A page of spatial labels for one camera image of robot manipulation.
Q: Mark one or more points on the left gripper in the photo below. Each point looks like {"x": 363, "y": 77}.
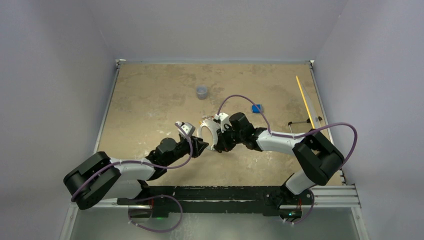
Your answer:
{"x": 198, "y": 145}

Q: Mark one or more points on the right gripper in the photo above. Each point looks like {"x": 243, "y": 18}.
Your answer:
{"x": 223, "y": 144}

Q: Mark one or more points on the metal key organizer plate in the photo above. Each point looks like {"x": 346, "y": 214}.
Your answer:
{"x": 208, "y": 123}

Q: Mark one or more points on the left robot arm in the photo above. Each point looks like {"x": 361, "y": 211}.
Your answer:
{"x": 94, "y": 179}

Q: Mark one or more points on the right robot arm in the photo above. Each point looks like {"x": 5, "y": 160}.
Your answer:
{"x": 319, "y": 159}

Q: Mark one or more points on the blue eraser block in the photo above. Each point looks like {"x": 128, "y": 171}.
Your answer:
{"x": 257, "y": 109}

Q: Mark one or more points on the small grey cup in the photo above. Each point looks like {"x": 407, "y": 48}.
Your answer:
{"x": 201, "y": 92}

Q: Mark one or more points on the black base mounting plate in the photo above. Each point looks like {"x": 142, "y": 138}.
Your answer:
{"x": 162, "y": 211}

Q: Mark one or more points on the yellow wooden stick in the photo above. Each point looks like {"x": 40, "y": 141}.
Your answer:
{"x": 305, "y": 102}

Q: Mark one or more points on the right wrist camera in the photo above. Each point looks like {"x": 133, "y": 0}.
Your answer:
{"x": 223, "y": 120}

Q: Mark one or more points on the black wire stand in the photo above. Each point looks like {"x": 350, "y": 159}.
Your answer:
{"x": 314, "y": 122}

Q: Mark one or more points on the aluminium frame rail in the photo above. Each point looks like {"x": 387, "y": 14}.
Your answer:
{"x": 318, "y": 197}

